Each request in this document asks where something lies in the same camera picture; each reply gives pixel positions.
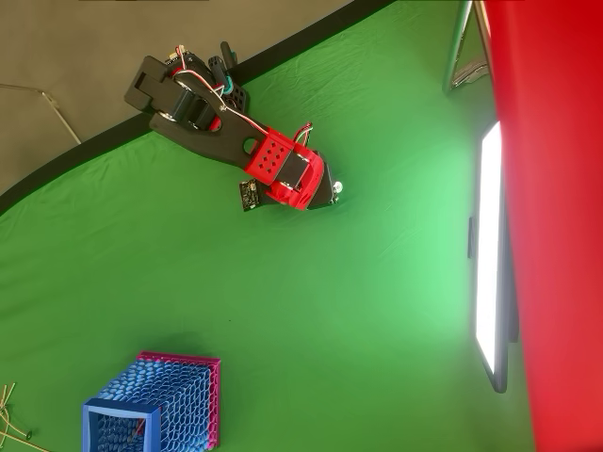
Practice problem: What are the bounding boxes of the chrome tubular stand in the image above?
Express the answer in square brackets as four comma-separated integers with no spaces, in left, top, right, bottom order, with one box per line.
[441,0,494,95]

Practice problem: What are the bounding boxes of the blue and pink lattice basket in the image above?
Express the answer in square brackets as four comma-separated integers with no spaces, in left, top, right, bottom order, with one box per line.
[82,350,222,452]

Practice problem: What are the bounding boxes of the red blurred panel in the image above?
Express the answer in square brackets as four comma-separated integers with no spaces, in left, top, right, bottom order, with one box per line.
[480,0,603,452]

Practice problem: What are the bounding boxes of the small wrist camera board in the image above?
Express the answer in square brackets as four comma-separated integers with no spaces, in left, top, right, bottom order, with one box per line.
[238,178,262,214]

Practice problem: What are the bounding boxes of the black perforated bit holder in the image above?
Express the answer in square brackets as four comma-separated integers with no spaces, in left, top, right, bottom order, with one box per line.
[224,83,250,117]

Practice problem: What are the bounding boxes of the black screwdriver with teal ring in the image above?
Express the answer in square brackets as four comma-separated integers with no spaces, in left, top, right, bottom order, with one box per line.
[208,55,236,95]

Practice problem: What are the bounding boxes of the green table cloth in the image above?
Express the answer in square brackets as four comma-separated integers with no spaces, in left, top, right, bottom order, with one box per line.
[0,0,538,452]

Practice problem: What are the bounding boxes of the thin grey floor cable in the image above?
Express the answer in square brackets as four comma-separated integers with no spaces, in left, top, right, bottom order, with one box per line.
[0,83,83,145]

